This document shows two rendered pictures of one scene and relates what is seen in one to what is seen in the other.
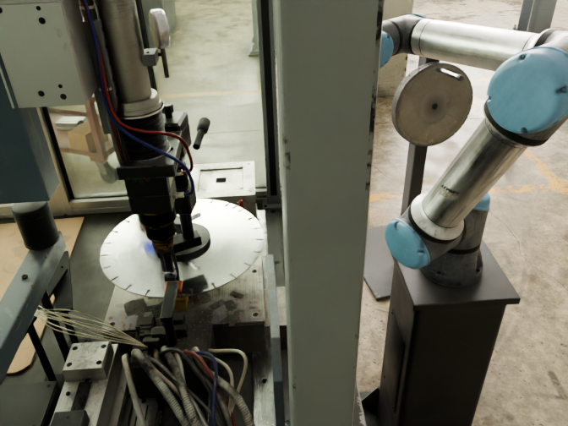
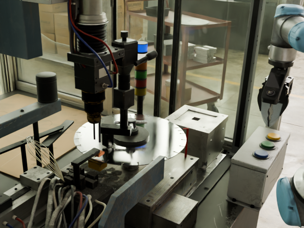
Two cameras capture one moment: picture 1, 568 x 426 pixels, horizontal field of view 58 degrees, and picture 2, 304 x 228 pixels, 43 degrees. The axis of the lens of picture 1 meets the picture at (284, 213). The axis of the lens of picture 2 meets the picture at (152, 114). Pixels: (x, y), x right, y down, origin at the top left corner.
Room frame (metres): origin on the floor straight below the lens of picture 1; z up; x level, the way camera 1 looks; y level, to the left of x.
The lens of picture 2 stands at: (0.02, -0.40, 1.47)
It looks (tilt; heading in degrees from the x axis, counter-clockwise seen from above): 24 degrees down; 33
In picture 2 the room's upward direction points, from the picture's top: 2 degrees clockwise
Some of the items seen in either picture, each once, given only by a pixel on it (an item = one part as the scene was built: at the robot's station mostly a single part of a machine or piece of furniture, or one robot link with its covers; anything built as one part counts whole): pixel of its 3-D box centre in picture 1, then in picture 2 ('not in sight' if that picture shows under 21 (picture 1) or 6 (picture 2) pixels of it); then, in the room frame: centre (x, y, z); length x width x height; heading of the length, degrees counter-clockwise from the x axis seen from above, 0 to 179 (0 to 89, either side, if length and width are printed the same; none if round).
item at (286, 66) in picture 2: not in sight; (278, 78); (1.15, -0.11, 1.12); 0.09 x 0.08 x 0.12; 2
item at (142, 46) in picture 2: not in sight; (141, 46); (1.11, 0.36, 1.14); 0.05 x 0.04 x 0.03; 93
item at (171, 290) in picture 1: (172, 310); (87, 165); (0.65, 0.20, 0.95); 0.10 x 0.03 x 0.07; 3
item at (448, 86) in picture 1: (415, 166); not in sight; (1.94, -0.57, 0.50); 0.50 x 0.50 x 1.00; 14
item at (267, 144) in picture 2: not in sight; (267, 146); (1.14, -0.12, 0.90); 0.04 x 0.04 x 0.02
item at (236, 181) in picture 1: (223, 203); (194, 136); (1.18, 0.16, 0.82); 0.18 x 0.18 x 0.15; 3
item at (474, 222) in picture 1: (458, 212); not in sight; (0.97, -0.40, 0.91); 0.13 x 0.12 x 0.14; 127
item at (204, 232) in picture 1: (182, 236); (130, 132); (0.85, 0.21, 0.96); 0.11 x 0.11 x 0.03
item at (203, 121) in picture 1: (191, 133); (140, 56); (0.81, 0.15, 1.21); 0.08 x 0.06 x 0.03; 3
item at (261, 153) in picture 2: not in sight; (261, 155); (1.07, -0.12, 0.90); 0.04 x 0.04 x 0.02
